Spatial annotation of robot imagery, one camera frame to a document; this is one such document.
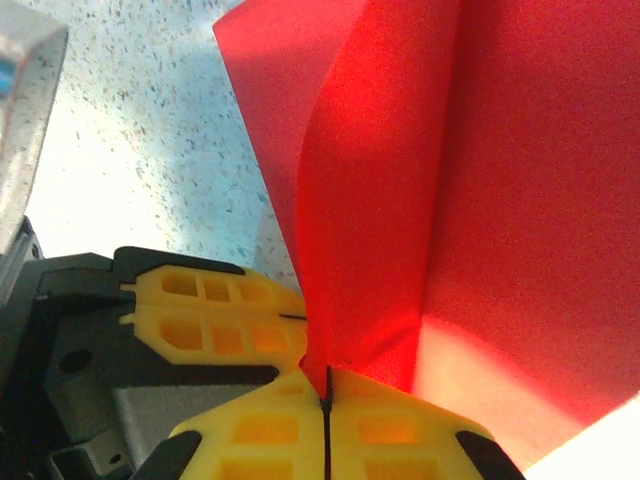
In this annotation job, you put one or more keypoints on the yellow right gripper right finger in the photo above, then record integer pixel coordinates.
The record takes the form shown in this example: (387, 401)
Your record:
(400, 440)

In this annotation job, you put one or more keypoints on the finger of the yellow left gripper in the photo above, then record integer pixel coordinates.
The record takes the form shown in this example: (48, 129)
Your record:
(215, 290)
(225, 340)

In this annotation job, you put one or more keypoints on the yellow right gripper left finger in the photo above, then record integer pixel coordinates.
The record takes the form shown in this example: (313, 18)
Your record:
(260, 440)

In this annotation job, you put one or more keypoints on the red paper sheet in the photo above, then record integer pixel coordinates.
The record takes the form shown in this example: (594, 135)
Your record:
(500, 200)

